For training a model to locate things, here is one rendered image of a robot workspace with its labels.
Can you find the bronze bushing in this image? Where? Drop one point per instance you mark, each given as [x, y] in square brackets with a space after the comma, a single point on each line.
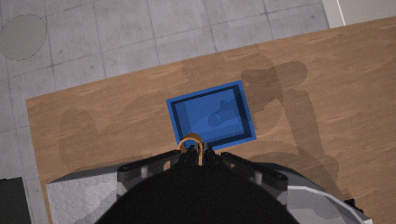
[191, 136]

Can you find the grey round turntable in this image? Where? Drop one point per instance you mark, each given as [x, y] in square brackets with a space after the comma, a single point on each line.
[314, 207]

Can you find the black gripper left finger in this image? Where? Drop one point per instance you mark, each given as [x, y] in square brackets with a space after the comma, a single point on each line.
[131, 174]

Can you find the blue open crate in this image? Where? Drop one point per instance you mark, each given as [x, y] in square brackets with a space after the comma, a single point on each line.
[219, 115]

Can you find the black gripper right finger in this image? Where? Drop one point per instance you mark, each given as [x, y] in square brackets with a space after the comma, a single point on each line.
[272, 181]

